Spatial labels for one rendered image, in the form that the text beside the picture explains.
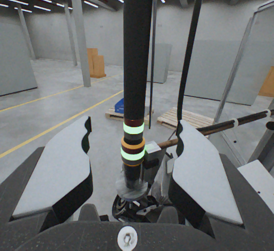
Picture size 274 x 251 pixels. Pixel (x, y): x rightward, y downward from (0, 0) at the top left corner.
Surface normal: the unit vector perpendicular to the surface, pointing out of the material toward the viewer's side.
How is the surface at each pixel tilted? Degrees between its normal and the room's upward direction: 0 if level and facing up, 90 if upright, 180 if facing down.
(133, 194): 0
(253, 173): 50
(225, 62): 90
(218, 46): 90
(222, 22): 90
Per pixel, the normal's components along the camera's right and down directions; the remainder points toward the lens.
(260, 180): -0.73, -0.66
